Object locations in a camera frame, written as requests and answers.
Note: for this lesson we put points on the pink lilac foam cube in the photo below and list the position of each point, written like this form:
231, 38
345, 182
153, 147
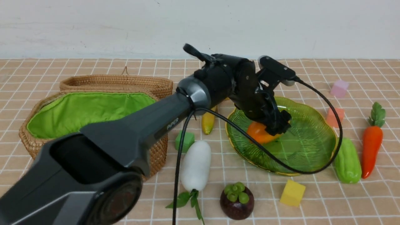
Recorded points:
339, 88

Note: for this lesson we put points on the green foam cube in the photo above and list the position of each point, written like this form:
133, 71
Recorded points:
189, 139

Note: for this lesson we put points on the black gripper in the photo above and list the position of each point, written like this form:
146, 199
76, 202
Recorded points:
254, 95

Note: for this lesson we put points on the orange toy carrot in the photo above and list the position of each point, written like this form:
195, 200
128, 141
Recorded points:
372, 139

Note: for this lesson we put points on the white toy radish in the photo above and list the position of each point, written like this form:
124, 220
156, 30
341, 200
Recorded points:
194, 174

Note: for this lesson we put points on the green glass leaf plate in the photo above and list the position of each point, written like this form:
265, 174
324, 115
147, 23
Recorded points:
308, 145

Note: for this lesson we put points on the yellow foam cube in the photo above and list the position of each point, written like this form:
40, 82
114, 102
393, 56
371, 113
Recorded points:
292, 194

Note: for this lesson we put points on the orange pink foam cube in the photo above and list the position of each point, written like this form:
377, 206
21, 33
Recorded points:
331, 119

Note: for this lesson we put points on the dark purple toy mangosteen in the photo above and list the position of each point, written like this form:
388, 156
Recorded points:
237, 201

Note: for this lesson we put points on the woven wicker basket lid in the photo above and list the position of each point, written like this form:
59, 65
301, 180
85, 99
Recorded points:
160, 87

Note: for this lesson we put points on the green toy bitter gourd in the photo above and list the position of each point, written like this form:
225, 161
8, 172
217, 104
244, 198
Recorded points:
347, 164

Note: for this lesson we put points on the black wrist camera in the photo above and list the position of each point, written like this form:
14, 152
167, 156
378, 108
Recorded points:
286, 75

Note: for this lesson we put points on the yellow toy banana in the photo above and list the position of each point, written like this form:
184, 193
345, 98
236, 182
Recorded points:
207, 122

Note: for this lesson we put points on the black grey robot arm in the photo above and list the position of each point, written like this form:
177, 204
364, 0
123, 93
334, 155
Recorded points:
94, 176

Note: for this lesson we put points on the orange yellow toy mango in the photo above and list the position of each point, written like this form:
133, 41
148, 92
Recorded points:
257, 132

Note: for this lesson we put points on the woven wicker basket green lining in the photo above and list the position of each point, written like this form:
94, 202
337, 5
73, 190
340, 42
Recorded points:
66, 112

